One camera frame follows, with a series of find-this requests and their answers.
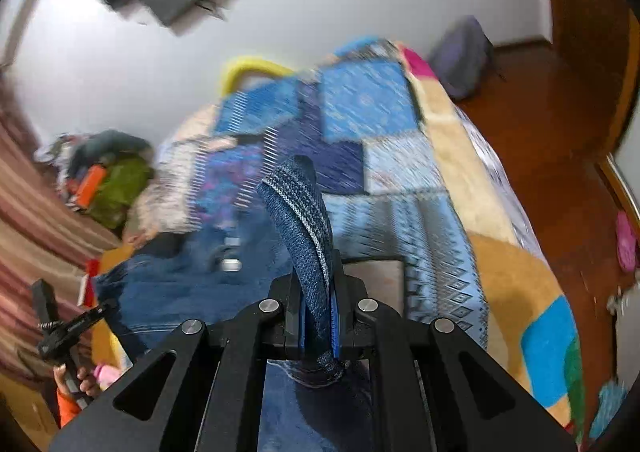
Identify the red box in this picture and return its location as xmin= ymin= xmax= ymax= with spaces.
xmin=77 ymin=259 xmax=101 ymax=309

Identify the wooden lap desk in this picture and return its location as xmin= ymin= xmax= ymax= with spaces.
xmin=90 ymin=244 xmax=134 ymax=371

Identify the blue patchwork quilt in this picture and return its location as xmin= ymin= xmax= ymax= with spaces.
xmin=128 ymin=38 xmax=489 ymax=345

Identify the colourful fleece blanket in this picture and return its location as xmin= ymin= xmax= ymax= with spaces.
xmin=399 ymin=45 xmax=586 ymax=442

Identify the orange box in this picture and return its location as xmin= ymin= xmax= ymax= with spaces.
xmin=75 ymin=165 xmax=107 ymax=209

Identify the green storage box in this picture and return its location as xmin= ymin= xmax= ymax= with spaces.
xmin=87 ymin=156 xmax=153 ymax=230

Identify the blue denim jacket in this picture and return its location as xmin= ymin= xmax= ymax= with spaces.
xmin=94 ymin=155 xmax=373 ymax=451

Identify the striped red curtain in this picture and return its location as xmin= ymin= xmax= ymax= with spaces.
xmin=1 ymin=79 xmax=119 ymax=388

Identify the pink croc shoe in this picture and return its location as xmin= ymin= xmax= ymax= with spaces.
xmin=615 ymin=211 xmax=637 ymax=273

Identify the person left hand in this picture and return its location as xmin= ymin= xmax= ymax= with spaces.
xmin=52 ymin=362 xmax=104 ymax=400

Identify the grey purple backpack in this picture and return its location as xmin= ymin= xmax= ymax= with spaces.
xmin=427 ymin=15 xmax=494 ymax=102

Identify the wooden door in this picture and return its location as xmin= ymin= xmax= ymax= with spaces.
xmin=550 ymin=0 xmax=639 ymax=153

